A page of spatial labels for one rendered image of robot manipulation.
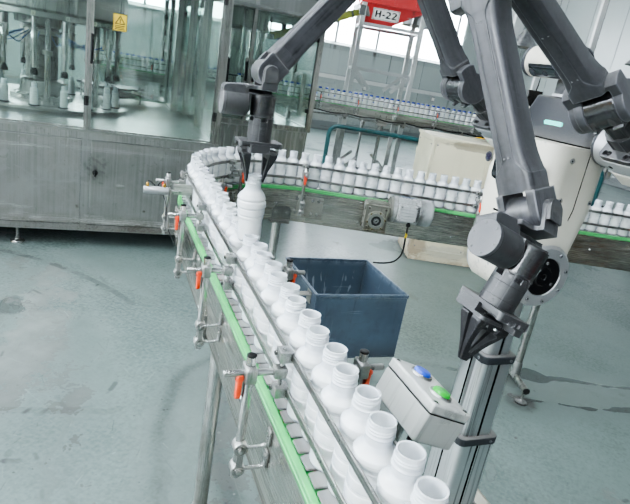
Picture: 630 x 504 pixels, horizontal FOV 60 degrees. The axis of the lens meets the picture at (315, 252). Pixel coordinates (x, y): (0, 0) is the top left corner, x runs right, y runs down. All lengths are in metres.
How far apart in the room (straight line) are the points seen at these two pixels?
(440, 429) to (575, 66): 0.66
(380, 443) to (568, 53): 0.72
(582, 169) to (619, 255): 2.00
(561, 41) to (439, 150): 4.16
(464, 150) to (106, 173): 3.07
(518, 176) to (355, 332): 0.97
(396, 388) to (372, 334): 0.82
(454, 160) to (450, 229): 2.35
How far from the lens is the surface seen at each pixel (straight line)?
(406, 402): 0.92
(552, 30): 1.07
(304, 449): 0.92
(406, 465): 0.68
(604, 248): 3.29
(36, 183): 4.42
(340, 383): 0.81
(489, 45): 0.91
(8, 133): 4.37
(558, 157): 1.33
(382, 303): 1.71
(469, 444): 1.64
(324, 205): 2.80
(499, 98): 0.90
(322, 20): 1.33
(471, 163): 5.30
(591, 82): 1.12
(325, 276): 1.95
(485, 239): 0.81
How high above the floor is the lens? 1.56
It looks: 18 degrees down
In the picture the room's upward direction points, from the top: 10 degrees clockwise
